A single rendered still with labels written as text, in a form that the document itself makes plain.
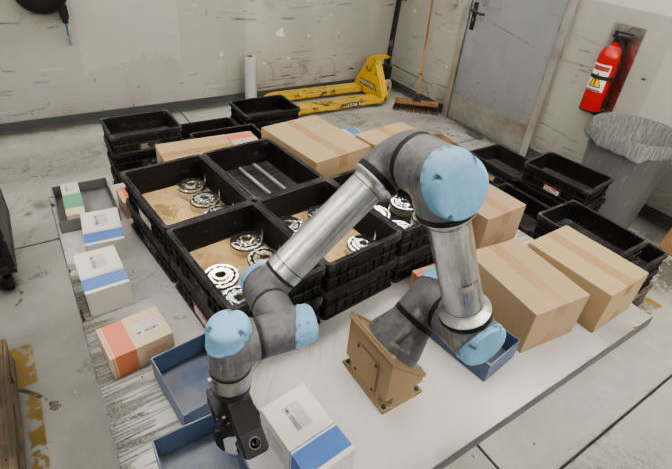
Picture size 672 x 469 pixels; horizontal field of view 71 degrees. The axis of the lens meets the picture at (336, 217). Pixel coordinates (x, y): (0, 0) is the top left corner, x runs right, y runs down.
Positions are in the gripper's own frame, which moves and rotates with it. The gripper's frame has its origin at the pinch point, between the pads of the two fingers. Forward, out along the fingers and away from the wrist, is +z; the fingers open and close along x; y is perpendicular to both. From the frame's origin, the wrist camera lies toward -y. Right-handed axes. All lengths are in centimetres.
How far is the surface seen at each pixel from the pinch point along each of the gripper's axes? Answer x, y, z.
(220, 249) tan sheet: -19, 63, -1
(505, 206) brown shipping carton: -122, 39, -4
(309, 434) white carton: -15.4, -1.8, 3.4
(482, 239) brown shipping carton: -109, 35, 5
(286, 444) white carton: -10.0, -1.5, 3.4
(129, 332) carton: 12.1, 47.0, 4.9
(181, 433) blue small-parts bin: 8.9, 9.6, 0.2
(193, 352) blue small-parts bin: -1.5, 37.5, 10.4
